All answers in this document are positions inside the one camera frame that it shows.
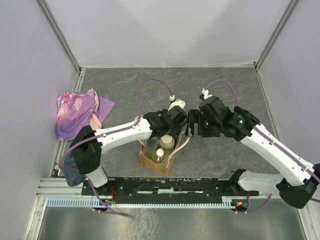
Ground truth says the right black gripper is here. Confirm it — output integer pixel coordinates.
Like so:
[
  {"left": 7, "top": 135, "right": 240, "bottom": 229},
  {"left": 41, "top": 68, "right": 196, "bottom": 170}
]
[{"left": 184, "top": 109, "right": 222, "bottom": 138}]

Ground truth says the burlap watermelon canvas bag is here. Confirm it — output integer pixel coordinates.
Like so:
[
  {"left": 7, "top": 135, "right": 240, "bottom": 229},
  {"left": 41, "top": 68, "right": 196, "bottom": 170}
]
[{"left": 138, "top": 134, "right": 191, "bottom": 176}]

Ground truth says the pink purple cloth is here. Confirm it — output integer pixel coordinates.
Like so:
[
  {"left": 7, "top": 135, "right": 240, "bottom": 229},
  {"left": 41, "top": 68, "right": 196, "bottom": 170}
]
[{"left": 56, "top": 88, "right": 115, "bottom": 141}]

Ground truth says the dark blue towel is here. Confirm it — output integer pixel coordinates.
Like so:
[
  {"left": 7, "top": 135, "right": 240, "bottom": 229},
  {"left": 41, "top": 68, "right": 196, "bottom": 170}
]
[{"left": 62, "top": 152, "right": 86, "bottom": 187}]

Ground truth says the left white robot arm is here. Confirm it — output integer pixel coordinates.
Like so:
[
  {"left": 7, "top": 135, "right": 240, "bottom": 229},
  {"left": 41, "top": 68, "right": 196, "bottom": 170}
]
[{"left": 70, "top": 103, "right": 188, "bottom": 195}]

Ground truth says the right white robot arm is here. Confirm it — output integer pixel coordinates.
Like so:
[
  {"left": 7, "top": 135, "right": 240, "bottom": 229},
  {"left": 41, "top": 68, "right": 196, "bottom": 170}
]
[{"left": 185, "top": 95, "right": 320, "bottom": 209}]

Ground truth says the green bottle white cap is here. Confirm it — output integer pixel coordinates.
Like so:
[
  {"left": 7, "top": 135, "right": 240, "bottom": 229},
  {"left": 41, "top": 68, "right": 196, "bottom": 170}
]
[{"left": 159, "top": 135, "right": 175, "bottom": 153}]

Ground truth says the clear square bottle grey cap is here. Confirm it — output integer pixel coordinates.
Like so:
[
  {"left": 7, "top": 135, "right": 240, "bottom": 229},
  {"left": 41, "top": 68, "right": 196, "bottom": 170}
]
[{"left": 143, "top": 137, "right": 159, "bottom": 160}]

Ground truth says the clear yellow bottle white cap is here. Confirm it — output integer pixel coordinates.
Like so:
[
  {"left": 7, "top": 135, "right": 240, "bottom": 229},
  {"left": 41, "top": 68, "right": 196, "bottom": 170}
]
[{"left": 155, "top": 148, "right": 165, "bottom": 163}]

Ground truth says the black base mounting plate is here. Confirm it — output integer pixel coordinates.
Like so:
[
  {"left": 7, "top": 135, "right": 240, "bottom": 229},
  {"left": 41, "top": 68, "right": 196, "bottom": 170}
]
[{"left": 95, "top": 177, "right": 259, "bottom": 197}]

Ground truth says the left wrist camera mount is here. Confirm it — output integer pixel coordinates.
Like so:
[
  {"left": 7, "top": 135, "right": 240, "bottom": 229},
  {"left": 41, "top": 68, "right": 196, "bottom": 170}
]
[{"left": 168, "top": 95, "right": 186, "bottom": 111}]

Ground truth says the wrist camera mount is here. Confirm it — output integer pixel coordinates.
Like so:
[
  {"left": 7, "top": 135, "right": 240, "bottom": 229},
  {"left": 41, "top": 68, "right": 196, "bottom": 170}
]
[
  {"left": 199, "top": 88, "right": 213, "bottom": 101},
  {"left": 168, "top": 95, "right": 186, "bottom": 111}
]

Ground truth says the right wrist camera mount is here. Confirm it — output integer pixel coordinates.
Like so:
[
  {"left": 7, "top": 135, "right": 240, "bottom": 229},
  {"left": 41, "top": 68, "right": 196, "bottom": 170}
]
[{"left": 199, "top": 88, "right": 213, "bottom": 101}]

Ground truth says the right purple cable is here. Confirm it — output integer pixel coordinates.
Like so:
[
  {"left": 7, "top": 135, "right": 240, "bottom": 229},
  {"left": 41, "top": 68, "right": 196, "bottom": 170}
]
[{"left": 201, "top": 79, "right": 320, "bottom": 215}]

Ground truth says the purple cable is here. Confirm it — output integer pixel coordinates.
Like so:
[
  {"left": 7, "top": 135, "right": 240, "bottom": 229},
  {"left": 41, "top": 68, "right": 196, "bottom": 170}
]
[
  {"left": 58, "top": 78, "right": 176, "bottom": 217},
  {"left": 201, "top": 79, "right": 320, "bottom": 215}
]

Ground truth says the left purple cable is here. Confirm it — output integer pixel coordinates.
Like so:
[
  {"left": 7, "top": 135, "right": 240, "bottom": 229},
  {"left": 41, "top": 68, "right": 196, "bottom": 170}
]
[{"left": 58, "top": 78, "right": 176, "bottom": 217}]

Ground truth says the right aluminium frame post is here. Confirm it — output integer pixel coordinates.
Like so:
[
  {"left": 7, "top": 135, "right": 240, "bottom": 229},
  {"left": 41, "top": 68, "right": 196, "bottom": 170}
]
[{"left": 254, "top": 0, "right": 300, "bottom": 71}]

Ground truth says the aluminium frame post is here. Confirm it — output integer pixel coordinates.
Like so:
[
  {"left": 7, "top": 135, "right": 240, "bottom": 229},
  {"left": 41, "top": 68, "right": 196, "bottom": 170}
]
[
  {"left": 254, "top": 0, "right": 300, "bottom": 71},
  {"left": 35, "top": 0, "right": 81, "bottom": 73}
]

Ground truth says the aluminium front rail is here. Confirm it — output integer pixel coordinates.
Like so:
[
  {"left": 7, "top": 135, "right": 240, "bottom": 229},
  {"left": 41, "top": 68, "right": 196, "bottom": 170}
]
[{"left": 36, "top": 173, "right": 283, "bottom": 198}]

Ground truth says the light blue cable duct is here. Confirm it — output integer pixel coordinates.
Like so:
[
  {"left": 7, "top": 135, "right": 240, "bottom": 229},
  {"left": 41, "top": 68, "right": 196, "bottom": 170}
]
[{"left": 46, "top": 197, "right": 248, "bottom": 207}]

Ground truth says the left aluminium frame post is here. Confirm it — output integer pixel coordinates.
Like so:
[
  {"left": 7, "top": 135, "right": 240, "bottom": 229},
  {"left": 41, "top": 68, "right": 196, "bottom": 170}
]
[{"left": 35, "top": 0, "right": 81, "bottom": 73}]

